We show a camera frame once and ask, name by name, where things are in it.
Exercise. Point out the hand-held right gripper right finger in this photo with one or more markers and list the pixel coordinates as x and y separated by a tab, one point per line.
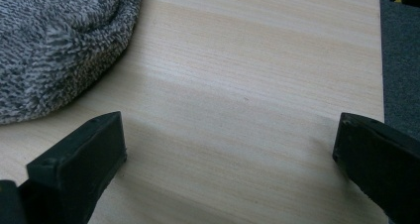
383	164

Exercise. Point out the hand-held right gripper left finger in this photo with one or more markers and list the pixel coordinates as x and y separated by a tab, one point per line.
76	164

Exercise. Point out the grey fuzzy hat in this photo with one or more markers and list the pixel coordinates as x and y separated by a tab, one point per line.
49	45

